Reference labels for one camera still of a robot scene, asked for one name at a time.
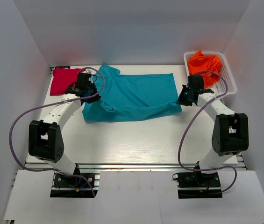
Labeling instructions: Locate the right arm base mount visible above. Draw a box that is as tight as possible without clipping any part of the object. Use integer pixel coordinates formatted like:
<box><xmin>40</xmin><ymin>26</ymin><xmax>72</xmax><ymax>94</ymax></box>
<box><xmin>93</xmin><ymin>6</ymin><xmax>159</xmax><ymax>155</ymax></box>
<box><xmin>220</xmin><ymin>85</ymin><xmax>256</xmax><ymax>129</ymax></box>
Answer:
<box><xmin>172</xmin><ymin>172</ymin><xmax>222</xmax><ymax>199</ymax></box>

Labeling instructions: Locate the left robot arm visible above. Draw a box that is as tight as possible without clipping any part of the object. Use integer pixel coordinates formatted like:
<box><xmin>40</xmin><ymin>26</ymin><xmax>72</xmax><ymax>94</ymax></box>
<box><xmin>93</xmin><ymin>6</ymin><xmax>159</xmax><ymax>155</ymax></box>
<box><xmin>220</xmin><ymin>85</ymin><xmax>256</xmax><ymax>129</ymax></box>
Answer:
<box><xmin>29</xmin><ymin>70</ymin><xmax>100</xmax><ymax>186</ymax></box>

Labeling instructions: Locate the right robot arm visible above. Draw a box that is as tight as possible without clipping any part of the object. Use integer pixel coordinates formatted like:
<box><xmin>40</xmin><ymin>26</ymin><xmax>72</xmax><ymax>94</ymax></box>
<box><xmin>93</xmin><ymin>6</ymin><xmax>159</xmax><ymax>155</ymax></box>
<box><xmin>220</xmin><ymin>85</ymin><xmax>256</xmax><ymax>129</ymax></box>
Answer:
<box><xmin>178</xmin><ymin>72</ymin><xmax>249</xmax><ymax>186</ymax></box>

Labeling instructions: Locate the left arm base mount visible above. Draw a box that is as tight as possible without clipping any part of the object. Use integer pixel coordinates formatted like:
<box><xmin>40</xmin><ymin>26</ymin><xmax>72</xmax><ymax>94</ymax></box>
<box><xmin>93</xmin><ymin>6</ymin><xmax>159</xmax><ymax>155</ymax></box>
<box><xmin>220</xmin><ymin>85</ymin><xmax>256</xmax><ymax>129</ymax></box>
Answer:
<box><xmin>50</xmin><ymin>165</ymin><xmax>99</xmax><ymax>198</ymax></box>

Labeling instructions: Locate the purple cable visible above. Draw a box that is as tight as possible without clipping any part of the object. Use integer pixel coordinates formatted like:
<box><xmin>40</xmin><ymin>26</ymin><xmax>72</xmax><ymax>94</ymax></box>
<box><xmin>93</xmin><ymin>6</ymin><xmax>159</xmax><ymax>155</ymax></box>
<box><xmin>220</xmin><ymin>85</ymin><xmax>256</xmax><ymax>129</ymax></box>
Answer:
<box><xmin>178</xmin><ymin>70</ymin><xmax>238</xmax><ymax>194</ymax></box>
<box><xmin>8</xmin><ymin>67</ymin><xmax>106</xmax><ymax>197</ymax></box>

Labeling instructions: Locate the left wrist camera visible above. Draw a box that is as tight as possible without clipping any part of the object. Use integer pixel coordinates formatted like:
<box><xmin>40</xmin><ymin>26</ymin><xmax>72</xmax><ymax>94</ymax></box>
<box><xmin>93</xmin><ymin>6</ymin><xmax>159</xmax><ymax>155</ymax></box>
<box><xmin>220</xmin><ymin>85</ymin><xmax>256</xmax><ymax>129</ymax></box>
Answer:
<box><xmin>83</xmin><ymin>69</ymin><xmax>92</xmax><ymax>77</ymax></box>

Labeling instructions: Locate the white plastic basket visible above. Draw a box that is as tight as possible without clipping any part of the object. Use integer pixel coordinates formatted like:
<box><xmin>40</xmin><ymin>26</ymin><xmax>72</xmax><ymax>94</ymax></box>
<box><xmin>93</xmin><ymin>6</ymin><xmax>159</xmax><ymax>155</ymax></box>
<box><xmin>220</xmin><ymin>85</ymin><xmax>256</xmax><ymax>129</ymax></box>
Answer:
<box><xmin>183</xmin><ymin>51</ymin><xmax>237</xmax><ymax>96</ymax></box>

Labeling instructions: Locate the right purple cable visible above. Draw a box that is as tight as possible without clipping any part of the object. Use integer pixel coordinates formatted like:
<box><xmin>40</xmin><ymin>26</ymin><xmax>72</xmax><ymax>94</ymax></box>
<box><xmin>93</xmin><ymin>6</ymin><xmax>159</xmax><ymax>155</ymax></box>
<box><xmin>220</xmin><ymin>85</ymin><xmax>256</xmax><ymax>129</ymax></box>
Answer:
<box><xmin>178</xmin><ymin>70</ymin><xmax>238</xmax><ymax>194</ymax></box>

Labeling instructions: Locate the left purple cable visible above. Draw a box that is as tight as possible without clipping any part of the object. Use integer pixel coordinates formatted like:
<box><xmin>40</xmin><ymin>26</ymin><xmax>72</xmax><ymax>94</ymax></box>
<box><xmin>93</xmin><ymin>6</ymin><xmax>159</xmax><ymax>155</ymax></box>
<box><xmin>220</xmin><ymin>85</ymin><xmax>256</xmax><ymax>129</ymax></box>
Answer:
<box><xmin>8</xmin><ymin>67</ymin><xmax>106</xmax><ymax>197</ymax></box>

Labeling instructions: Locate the teal t-shirt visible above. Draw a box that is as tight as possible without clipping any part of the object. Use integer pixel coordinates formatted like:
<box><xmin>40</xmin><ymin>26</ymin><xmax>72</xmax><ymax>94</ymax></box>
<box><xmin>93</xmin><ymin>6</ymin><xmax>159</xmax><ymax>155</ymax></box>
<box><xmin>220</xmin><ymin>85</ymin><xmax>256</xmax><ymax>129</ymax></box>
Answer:
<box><xmin>82</xmin><ymin>64</ymin><xmax>182</xmax><ymax>123</ymax></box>

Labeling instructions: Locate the orange t-shirt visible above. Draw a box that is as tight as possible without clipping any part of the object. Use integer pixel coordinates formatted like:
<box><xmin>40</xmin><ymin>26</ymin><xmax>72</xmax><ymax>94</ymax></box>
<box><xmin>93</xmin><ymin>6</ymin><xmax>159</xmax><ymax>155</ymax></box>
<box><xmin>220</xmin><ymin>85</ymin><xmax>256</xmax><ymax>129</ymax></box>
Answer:
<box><xmin>187</xmin><ymin>50</ymin><xmax>222</xmax><ymax>88</ymax></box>

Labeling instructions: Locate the folded red t-shirt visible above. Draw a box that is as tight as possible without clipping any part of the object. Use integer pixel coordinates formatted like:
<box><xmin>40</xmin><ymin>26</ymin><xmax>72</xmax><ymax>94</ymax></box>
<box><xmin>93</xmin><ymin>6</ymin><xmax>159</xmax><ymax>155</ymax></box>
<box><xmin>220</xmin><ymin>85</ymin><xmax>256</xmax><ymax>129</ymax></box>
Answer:
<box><xmin>50</xmin><ymin>68</ymin><xmax>79</xmax><ymax>96</ymax></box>

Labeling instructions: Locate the aluminium table edge rail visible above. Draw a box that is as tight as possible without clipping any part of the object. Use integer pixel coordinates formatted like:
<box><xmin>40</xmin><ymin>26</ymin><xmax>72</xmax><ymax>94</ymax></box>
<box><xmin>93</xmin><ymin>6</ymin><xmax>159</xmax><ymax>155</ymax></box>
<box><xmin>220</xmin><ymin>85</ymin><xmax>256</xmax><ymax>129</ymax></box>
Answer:
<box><xmin>24</xmin><ymin>154</ymin><xmax>246</xmax><ymax>172</ymax></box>

